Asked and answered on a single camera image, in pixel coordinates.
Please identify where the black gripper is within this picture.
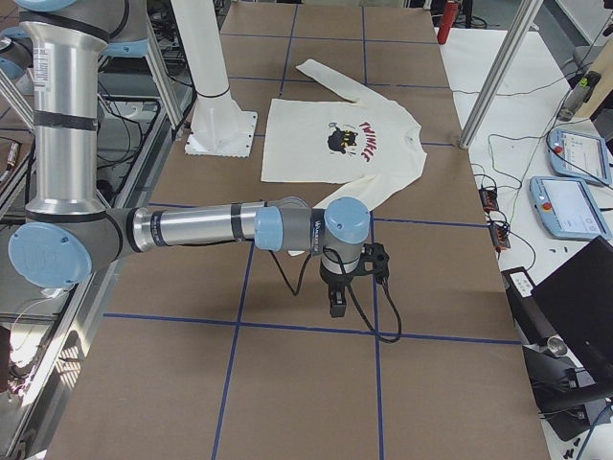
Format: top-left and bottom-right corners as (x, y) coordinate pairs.
(319, 261), (358, 317)

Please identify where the cream long-sleeve cat shirt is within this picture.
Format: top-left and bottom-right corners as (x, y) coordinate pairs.
(261, 59), (427, 210)

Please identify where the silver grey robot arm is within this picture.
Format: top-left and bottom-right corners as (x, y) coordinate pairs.
(8, 1), (375, 317)

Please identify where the near orange black electronics module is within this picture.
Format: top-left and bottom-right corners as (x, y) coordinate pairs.
(488, 222), (511, 252)

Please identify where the orange black electronics module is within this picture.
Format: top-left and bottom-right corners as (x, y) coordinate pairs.
(488, 222), (511, 252)
(479, 187), (500, 213)

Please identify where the far orange black electronics module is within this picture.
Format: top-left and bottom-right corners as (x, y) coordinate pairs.
(479, 187), (500, 213)

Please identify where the black box with white label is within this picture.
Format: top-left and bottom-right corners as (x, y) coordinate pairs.
(501, 266), (556, 345)

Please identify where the black laptop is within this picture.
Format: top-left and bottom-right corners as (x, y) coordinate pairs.
(532, 237), (612, 382)

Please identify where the near blue teach pendant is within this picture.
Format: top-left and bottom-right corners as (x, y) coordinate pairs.
(529, 176), (612, 241)

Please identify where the blue teach pendant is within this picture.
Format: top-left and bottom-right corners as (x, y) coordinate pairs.
(547, 128), (612, 186)
(529, 176), (612, 241)

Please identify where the far blue teach pendant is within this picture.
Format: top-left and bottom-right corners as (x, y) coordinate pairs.
(547, 128), (612, 186)

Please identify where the red fire extinguisher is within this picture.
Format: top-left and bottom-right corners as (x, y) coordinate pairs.
(437, 0), (458, 45)

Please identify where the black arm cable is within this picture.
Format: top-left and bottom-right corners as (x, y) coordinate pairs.
(267, 248), (402, 343)

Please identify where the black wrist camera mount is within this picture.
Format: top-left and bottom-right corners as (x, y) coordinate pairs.
(355, 242), (390, 286)

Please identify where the white camera post with base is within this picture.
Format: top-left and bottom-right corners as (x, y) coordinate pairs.
(173, 1), (258, 157)

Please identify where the aluminium frame post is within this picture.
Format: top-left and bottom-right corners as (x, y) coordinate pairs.
(458, 0), (544, 150)

